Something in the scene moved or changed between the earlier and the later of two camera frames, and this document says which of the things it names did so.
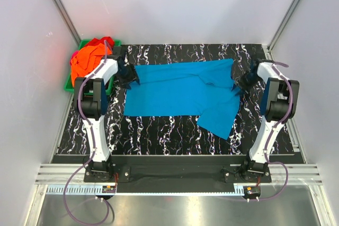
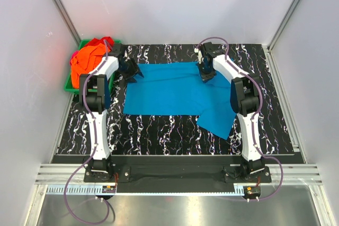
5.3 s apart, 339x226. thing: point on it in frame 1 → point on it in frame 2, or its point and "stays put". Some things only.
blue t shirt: (204, 89) stays put
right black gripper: (240, 84) → (205, 78)
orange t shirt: (86, 59) stays put
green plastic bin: (108, 89) stays put
